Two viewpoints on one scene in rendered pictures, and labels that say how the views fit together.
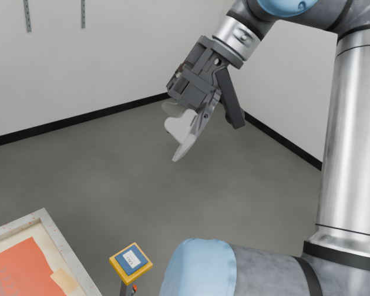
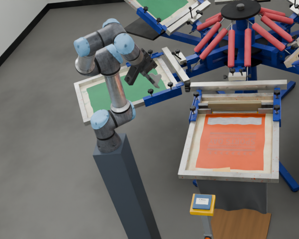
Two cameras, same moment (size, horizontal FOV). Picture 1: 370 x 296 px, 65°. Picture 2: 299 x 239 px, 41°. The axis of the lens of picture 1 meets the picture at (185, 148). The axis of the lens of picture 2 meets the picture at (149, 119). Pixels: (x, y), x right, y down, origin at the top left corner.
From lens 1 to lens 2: 2.16 m
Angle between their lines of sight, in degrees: 102
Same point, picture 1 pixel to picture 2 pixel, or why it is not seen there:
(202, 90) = not seen: hidden behind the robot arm
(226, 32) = not seen: hidden behind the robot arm
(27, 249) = (256, 165)
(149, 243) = not seen: outside the picture
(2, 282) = (244, 151)
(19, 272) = (243, 158)
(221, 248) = (109, 49)
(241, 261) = (105, 49)
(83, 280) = (210, 172)
